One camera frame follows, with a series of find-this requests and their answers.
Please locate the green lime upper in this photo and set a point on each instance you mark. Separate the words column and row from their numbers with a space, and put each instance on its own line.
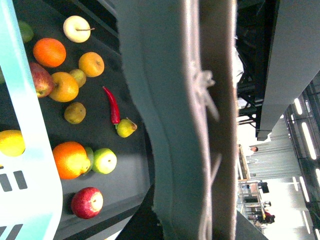
column 26, row 31

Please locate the yellow orange round fruit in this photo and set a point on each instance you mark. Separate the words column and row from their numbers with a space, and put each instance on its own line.
column 92, row 64

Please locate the red chili pepper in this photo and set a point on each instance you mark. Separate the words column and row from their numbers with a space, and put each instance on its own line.
column 114, row 109

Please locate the red apple by edge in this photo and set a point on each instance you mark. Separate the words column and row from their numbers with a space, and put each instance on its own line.
column 87, row 203

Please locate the green apple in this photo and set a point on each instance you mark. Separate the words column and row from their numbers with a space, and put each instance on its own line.
column 104, row 161

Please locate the small green pear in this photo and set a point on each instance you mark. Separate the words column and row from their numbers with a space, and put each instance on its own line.
column 126, row 127

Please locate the red yellow apple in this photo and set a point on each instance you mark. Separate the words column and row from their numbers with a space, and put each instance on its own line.
column 42, row 80

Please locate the grey basket handle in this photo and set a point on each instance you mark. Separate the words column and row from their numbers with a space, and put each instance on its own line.
column 177, row 58

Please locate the black display shelf frame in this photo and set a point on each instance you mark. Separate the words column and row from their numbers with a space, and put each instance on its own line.
column 124, row 188

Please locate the large orange by basket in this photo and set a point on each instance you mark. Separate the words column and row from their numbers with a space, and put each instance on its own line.
column 71, row 160

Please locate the brown kiwi fruit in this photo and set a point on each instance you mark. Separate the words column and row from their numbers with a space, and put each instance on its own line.
column 75, row 113

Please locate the cream apple with stem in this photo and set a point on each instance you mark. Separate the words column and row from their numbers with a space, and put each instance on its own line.
column 77, row 29

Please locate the yellow orange apple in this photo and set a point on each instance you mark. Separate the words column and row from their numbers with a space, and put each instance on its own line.
column 65, row 87

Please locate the light teal shopping basket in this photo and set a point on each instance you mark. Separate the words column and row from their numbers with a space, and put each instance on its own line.
column 32, row 208

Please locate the small orange right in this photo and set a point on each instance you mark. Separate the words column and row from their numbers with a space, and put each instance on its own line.
column 49, row 52

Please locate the yellow lemon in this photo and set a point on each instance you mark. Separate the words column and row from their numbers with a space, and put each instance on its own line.
column 12, row 143

